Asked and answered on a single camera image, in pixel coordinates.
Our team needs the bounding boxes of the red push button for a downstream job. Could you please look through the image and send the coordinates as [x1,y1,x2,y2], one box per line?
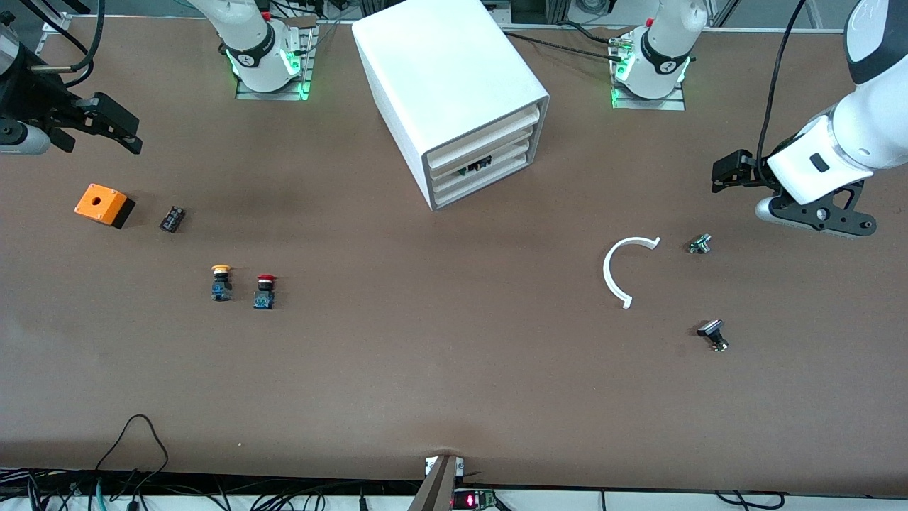
[253,273,278,312]

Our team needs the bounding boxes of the orange button box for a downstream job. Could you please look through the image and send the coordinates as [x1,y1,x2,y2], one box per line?
[74,183,136,229]

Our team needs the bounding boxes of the white curved plastic arc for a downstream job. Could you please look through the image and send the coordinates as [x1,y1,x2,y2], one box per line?
[603,236,662,310]

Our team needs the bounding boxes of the red LED display board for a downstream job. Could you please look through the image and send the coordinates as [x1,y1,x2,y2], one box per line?
[453,488,499,511]

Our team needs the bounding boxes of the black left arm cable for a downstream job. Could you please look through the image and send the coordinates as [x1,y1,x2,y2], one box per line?
[755,0,810,171]

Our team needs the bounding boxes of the aluminium table frame rail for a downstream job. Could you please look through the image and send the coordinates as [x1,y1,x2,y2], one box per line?
[32,11,72,43]

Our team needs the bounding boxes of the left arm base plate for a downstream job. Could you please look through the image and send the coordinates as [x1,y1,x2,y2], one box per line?
[611,35,687,111]

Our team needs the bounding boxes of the black selector switch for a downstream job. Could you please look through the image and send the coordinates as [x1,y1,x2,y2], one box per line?
[696,319,730,353]

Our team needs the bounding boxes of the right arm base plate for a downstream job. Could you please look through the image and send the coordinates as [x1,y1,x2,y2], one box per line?
[236,18,317,101]

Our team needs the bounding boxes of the looped thin black cable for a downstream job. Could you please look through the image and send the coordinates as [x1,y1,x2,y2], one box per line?
[94,414,170,490]

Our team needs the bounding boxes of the black cable below table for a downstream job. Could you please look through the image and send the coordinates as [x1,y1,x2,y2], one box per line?
[713,490,787,511]

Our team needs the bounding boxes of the tangled black cables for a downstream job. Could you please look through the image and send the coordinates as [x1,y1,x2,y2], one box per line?
[0,468,402,511]

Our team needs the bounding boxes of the brown camera mount post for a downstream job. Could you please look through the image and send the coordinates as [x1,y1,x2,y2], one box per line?
[406,455,458,511]

